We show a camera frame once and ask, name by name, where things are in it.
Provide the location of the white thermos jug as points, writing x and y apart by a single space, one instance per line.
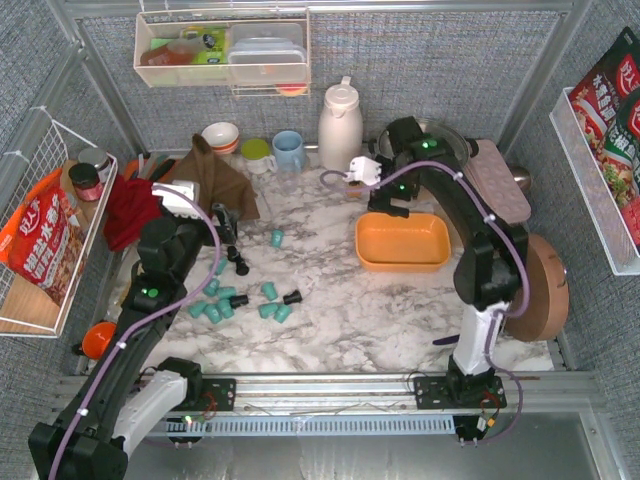
340 128

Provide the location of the white orange striped bowl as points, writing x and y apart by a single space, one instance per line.
223 137

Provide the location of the orange plastic cup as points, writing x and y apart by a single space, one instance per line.
97 339

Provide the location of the red cloth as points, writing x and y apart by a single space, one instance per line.
131 205

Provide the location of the teal coffee capsule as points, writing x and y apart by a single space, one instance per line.
267 310
282 313
211 288
277 237
269 291
212 312
225 308
226 292
197 309
221 266

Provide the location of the blue mug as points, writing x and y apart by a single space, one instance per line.
288 150

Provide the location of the glass jar silver lid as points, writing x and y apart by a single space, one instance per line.
99 159

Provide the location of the red jar black lid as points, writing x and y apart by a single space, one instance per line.
86 182

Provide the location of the green lidded white cup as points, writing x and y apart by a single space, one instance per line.
257 156

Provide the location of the orange plastic basket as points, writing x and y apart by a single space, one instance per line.
417 244

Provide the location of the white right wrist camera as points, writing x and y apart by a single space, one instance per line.
364 170

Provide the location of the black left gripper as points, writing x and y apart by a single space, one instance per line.
223 225

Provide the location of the pink egg tray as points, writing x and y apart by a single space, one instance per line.
491 177

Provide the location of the steel round object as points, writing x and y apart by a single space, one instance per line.
522 177

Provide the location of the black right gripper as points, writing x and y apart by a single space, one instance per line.
388 201

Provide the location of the white wire basket left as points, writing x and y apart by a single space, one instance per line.
26 310

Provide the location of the orange juice bottle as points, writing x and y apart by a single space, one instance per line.
353 189

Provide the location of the black coffee capsule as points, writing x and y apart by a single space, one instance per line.
233 254
238 301
242 269
292 298

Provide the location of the steel pot with lid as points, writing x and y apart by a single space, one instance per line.
464 148

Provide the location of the brown cloth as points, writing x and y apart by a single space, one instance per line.
218 181

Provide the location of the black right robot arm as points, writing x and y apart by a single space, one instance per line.
491 273

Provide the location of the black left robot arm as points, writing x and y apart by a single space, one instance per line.
96 434

